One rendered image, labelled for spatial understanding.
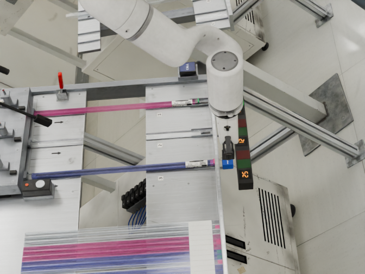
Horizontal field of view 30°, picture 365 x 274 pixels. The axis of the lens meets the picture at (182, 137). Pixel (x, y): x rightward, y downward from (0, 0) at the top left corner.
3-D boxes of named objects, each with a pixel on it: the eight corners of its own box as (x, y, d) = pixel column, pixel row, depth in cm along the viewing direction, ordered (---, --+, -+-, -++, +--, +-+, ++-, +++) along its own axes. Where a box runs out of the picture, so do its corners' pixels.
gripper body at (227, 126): (243, 118, 162) (243, 145, 171) (239, 86, 168) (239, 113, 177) (211, 120, 162) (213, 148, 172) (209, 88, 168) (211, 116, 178)
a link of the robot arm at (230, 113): (244, 111, 161) (244, 119, 163) (241, 82, 166) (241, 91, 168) (209, 113, 161) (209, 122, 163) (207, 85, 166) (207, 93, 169)
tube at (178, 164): (214, 161, 187) (214, 159, 186) (214, 165, 186) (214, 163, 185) (32, 175, 189) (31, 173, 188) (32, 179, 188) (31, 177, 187)
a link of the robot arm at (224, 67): (209, 80, 167) (206, 110, 162) (207, 43, 156) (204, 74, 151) (244, 81, 166) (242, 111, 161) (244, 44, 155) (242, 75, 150)
